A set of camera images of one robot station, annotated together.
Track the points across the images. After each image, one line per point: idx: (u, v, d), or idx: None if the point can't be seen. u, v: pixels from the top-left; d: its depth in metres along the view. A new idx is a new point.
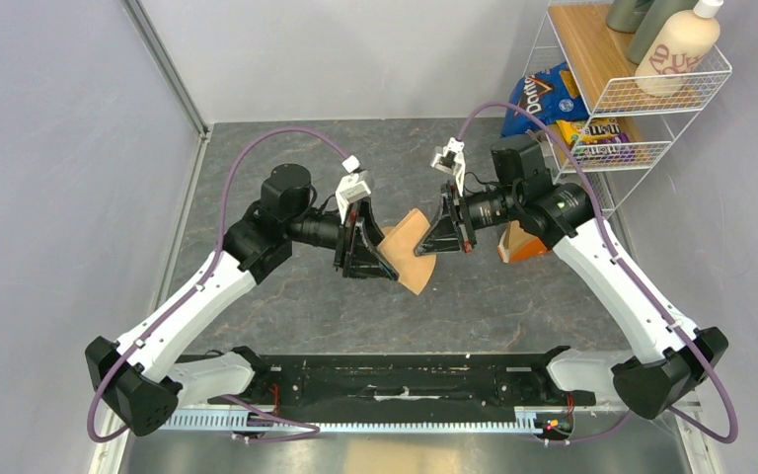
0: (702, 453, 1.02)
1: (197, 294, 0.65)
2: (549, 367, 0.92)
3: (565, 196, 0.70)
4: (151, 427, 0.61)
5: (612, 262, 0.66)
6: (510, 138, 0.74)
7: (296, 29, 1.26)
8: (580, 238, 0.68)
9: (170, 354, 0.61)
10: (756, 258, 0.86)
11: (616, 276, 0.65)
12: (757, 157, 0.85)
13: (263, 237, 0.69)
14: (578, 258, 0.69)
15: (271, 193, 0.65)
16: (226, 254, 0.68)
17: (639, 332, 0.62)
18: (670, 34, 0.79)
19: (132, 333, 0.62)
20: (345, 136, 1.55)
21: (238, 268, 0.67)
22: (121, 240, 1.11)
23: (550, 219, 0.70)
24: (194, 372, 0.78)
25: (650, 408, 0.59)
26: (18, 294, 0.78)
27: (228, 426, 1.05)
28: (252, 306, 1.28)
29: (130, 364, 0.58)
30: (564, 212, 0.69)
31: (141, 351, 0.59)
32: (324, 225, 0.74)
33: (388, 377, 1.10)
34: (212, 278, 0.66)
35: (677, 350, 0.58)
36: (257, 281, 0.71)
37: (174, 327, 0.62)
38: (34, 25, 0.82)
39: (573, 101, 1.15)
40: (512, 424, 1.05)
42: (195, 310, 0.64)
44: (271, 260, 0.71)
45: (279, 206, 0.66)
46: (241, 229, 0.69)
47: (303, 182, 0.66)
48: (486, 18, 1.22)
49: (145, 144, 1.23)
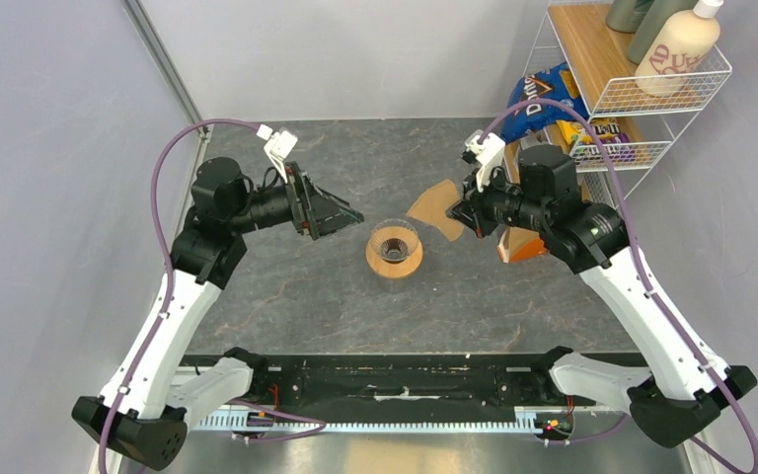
0: (702, 453, 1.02)
1: (164, 324, 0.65)
2: (550, 370, 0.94)
3: (597, 220, 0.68)
4: (169, 458, 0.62)
5: (646, 295, 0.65)
6: (542, 152, 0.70)
7: (296, 28, 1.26)
8: (615, 268, 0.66)
9: (159, 390, 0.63)
10: (756, 257, 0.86)
11: (648, 311, 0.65)
12: (757, 157, 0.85)
13: (211, 242, 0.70)
14: (610, 286, 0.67)
15: (203, 193, 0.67)
16: (178, 271, 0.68)
17: (669, 370, 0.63)
18: (670, 34, 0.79)
19: (113, 382, 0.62)
20: (345, 136, 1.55)
21: (195, 281, 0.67)
22: (121, 240, 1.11)
23: (581, 246, 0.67)
24: (195, 390, 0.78)
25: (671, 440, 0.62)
26: (18, 293, 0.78)
27: (229, 426, 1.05)
28: (252, 306, 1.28)
29: (122, 413, 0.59)
30: (596, 239, 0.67)
31: (128, 397, 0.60)
32: (272, 202, 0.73)
33: (388, 377, 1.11)
34: (175, 302, 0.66)
35: (708, 390, 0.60)
36: (220, 288, 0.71)
37: (152, 364, 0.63)
38: (33, 24, 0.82)
39: (573, 101, 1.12)
40: (512, 424, 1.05)
42: (167, 341, 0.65)
44: (228, 262, 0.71)
45: (216, 204, 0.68)
46: (187, 241, 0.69)
47: (233, 176, 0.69)
48: (486, 19, 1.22)
49: (144, 144, 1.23)
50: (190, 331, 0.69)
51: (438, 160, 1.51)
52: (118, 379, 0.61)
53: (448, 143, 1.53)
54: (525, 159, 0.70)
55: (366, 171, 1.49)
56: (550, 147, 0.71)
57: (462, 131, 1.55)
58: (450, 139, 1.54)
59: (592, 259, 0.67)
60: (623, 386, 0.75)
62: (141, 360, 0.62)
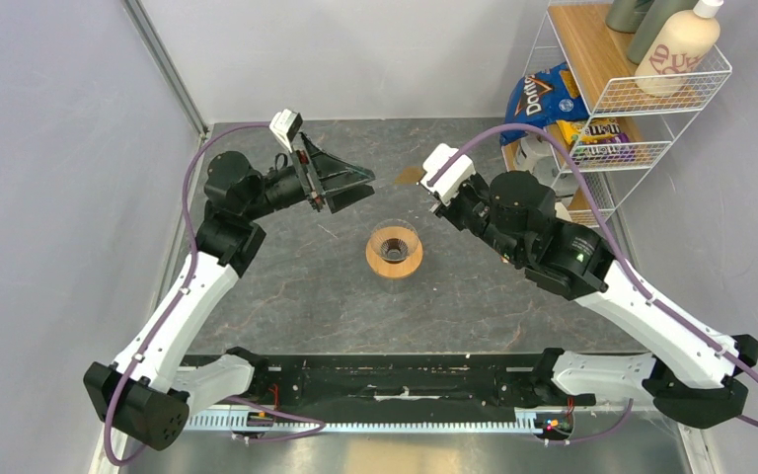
0: (702, 453, 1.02)
1: (185, 299, 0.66)
2: (554, 379, 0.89)
3: (579, 244, 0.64)
4: (169, 439, 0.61)
5: (649, 303, 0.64)
6: (514, 184, 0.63)
7: (296, 28, 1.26)
8: (612, 288, 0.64)
9: (171, 363, 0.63)
10: (756, 258, 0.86)
11: (654, 316, 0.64)
12: (757, 157, 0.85)
13: (233, 229, 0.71)
14: (612, 306, 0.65)
15: (217, 191, 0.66)
16: (201, 252, 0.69)
17: (691, 366, 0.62)
18: (670, 34, 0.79)
19: (128, 352, 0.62)
20: (345, 136, 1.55)
21: (218, 263, 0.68)
22: (121, 240, 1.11)
23: (572, 276, 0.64)
24: (196, 379, 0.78)
25: (706, 423, 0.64)
26: (19, 293, 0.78)
27: (229, 426, 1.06)
28: (252, 306, 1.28)
29: (135, 380, 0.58)
30: (584, 266, 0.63)
31: (142, 364, 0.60)
32: (284, 184, 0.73)
33: (389, 377, 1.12)
34: (196, 279, 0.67)
35: (730, 373, 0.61)
36: (239, 276, 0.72)
37: (169, 336, 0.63)
38: (33, 24, 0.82)
39: (573, 101, 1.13)
40: (512, 424, 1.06)
42: (186, 315, 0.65)
44: (250, 249, 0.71)
45: (231, 200, 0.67)
46: (210, 228, 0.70)
47: (245, 171, 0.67)
48: (486, 19, 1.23)
49: (145, 143, 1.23)
50: (208, 310, 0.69)
51: None
52: (135, 349, 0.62)
53: (448, 143, 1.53)
54: (501, 197, 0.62)
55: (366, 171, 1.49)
56: (518, 176, 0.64)
57: (462, 131, 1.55)
58: (449, 139, 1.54)
59: (588, 286, 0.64)
60: (636, 379, 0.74)
62: (158, 330, 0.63)
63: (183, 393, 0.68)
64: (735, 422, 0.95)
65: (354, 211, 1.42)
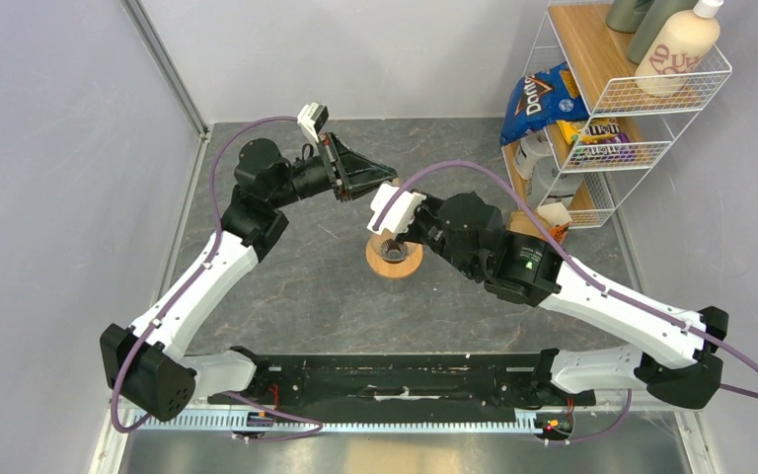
0: (702, 453, 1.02)
1: (205, 273, 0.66)
2: (554, 379, 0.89)
3: (527, 253, 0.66)
4: (173, 413, 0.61)
5: (604, 295, 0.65)
6: (461, 204, 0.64)
7: (295, 29, 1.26)
8: (565, 289, 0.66)
9: (186, 334, 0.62)
10: (755, 259, 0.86)
11: (613, 307, 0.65)
12: (757, 157, 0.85)
13: (259, 214, 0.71)
14: (570, 305, 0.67)
15: (248, 177, 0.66)
16: (226, 233, 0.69)
17: (660, 347, 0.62)
18: (670, 34, 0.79)
19: (146, 316, 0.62)
20: (345, 136, 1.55)
21: (242, 244, 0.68)
22: (121, 239, 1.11)
23: (528, 284, 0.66)
24: (206, 362, 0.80)
25: (699, 404, 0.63)
26: (19, 293, 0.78)
27: (229, 426, 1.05)
28: (252, 306, 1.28)
29: (150, 344, 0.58)
30: (536, 273, 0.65)
31: (159, 330, 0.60)
32: (311, 175, 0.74)
33: (388, 377, 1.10)
34: (219, 256, 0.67)
35: (702, 348, 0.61)
36: (258, 260, 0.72)
37: (187, 305, 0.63)
38: (33, 25, 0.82)
39: (573, 101, 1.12)
40: (512, 424, 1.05)
42: (205, 289, 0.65)
44: (271, 235, 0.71)
45: (259, 186, 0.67)
46: (237, 211, 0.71)
47: (273, 160, 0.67)
48: (485, 19, 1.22)
49: (145, 143, 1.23)
50: (225, 289, 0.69)
51: (438, 160, 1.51)
52: (152, 314, 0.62)
53: (448, 143, 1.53)
54: (453, 220, 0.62)
55: None
56: (462, 197, 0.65)
57: (462, 131, 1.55)
58: (450, 139, 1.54)
59: (543, 292, 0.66)
60: (629, 369, 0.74)
62: (177, 299, 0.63)
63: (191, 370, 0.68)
64: (734, 421, 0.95)
65: (354, 211, 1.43)
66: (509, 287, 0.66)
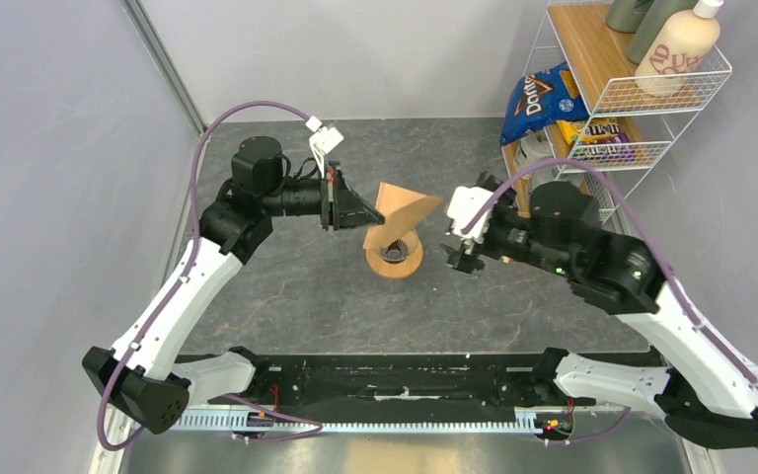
0: (702, 453, 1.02)
1: (184, 287, 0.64)
2: (558, 381, 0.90)
3: (635, 260, 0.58)
4: (168, 424, 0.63)
5: (696, 330, 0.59)
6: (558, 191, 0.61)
7: (295, 29, 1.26)
8: (663, 312, 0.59)
9: (167, 353, 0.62)
10: (756, 259, 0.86)
11: (699, 345, 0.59)
12: None
13: (241, 215, 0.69)
14: (657, 328, 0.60)
15: (245, 165, 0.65)
16: (204, 239, 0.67)
17: (720, 393, 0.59)
18: (670, 34, 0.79)
19: (125, 338, 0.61)
20: (345, 136, 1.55)
21: (219, 252, 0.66)
22: (121, 239, 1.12)
23: (624, 291, 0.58)
24: (199, 370, 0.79)
25: (720, 445, 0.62)
26: (19, 294, 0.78)
27: (229, 426, 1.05)
28: (252, 306, 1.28)
29: (131, 368, 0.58)
30: (640, 283, 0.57)
31: (139, 354, 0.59)
32: (303, 192, 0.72)
33: (388, 377, 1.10)
34: (196, 268, 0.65)
35: None
36: (240, 264, 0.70)
37: (166, 324, 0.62)
38: (33, 25, 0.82)
39: (573, 101, 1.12)
40: (512, 424, 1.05)
42: (186, 304, 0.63)
44: (252, 238, 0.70)
45: (254, 180, 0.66)
46: (216, 211, 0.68)
47: (273, 152, 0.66)
48: (485, 19, 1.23)
49: (144, 143, 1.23)
50: (207, 298, 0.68)
51: (438, 160, 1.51)
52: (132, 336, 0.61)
53: (448, 143, 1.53)
54: (541, 207, 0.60)
55: (366, 171, 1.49)
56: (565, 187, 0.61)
57: (462, 131, 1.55)
58: (450, 139, 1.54)
59: (641, 306, 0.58)
60: (648, 394, 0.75)
62: (155, 320, 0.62)
63: (187, 379, 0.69)
64: None
65: None
66: (603, 290, 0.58)
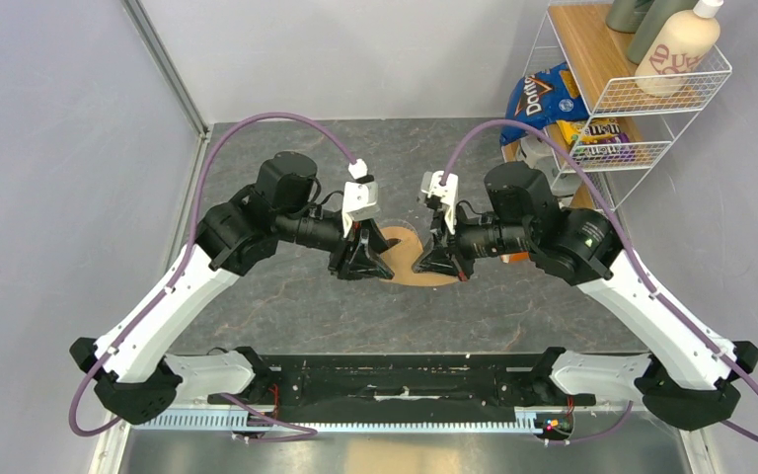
0: (702, 453, 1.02)
1: (168, 298, 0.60)
2: (553, 375, 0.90)
3: (588, 229, 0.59)
4: (149, 415, 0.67)
5: (651, 297, 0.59)
6: (503, 170, 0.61)
7: (295, 29, 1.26)
8: (616, 278, 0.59)
9: (146, 359, 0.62)
10: (755, 259, 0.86)
11: (656, 312, 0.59)
12: (757, 157, 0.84)
13: (246, 225, 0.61)
14: (613, 295, 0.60)
15: (270, 173, 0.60)
16: (197, 248, 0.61)
17: (684, 364, 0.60)
18: (670, 34, 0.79)
19: (111, 335, 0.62)
20: (345, 136, 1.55)
21: (209, 266, 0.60)
22: (120, 239, 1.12)
23: (578, 260, 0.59)
24: (195, 366, 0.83)
25: (693, 425, 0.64)
26: (20, 295, 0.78)
27: (228, 426, 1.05)
28: (252, 306, 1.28)
29: (107, 369, 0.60)
30: (592, 251, 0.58)
31: (115, 357, 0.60)
32: (322, 226, 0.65)
33: (388, 377, 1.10)
34: (183, 279, 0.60)
35: (724, 376, 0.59)
36: (237, 275, 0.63)
37: (143, 334, 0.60)
38: (33, 25, 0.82)
39: (573, 101, 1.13)
40: (513, 424, 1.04)
42: (166, 316, 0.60)
44: (251, 253, 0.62)
45: (277, 190, 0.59)
46: (220, 213, 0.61)
47: (310, 171, 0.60)
48: (485, 20, 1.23)
49: (144, 143, 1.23)
50: (198, 306, 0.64)
51: (438, 160, 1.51)
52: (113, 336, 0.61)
53: (448, 143, 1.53)
54: (491, 183, 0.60)
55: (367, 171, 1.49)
56: (512, 163, 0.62)
57: (462, 131, 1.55)
58: (450, 139, 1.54)
59: (593, 274, 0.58)
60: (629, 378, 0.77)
62: (135, 327, 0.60)
63: (179, 376, 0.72)
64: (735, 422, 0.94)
65: None
66: (558, 258, 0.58)
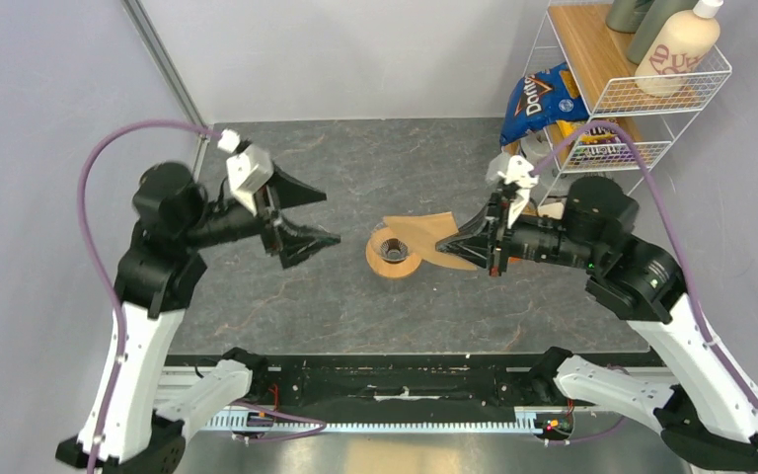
0: None
1: (124, 365, 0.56)
2: (555, 381, 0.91)
3: (655, 269, 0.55)
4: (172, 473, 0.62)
5: (705, 347, 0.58)
6: (596, 186, 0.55)
7: (295, 29, 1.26)
8: (674, 324, 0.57)
9: (139, 426, 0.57)
10: (755, 259, 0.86)
11: (706, 360, 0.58)
12: (757, 157, 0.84)
13: (162, 260, 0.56)
14: (666, 339, 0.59)
15: (146, 204, 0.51)
16: (127, 305, 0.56)
17: (720, 414, 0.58)
18: (670, 34, 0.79)
19: (87, 427, 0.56)
20: (345, 136, 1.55)
21: (148, 317, 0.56)
22: (120, 239, 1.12)
23: (639, 297, 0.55)
24: (193, 401, 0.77)
25: (709, 465, 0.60)
26: (21, 295, 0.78)
27: (229, 426, 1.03)
28: (252, 306, 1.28)
29: (105, 457, 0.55)
30: (655, 292, 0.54)
31: (107, 443, 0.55)
32: (233, 216, 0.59)
33: (388, 378, 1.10)
34: (130, 343, 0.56)
35: None
36: (182, 308, 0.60)
37: (123, 406, 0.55)
38: (33, 24, 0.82)
39: (573, 101, 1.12)
40: (512, 424, 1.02)
42: (134, 376, 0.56)
44: (184, 282, 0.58)
45: (163, 220, 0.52)
46: (132, 260, 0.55)
47: (184, 185, 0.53)
48: (485, 20, 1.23)
49: (144, 143, 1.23)
50: (160, 356, 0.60)
51: (438, 160, 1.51)
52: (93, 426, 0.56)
53: (448, 143, 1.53)
54: (579, 200, 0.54)
55: (367, 171, 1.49)
56: (606, 178, 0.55)
57: (462, 131, 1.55)
58: (450, 139, 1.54)
59: (652, 314, 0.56)
60: (647, 405, 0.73)
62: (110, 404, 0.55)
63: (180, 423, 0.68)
64: None
65: (354, 211, 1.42)
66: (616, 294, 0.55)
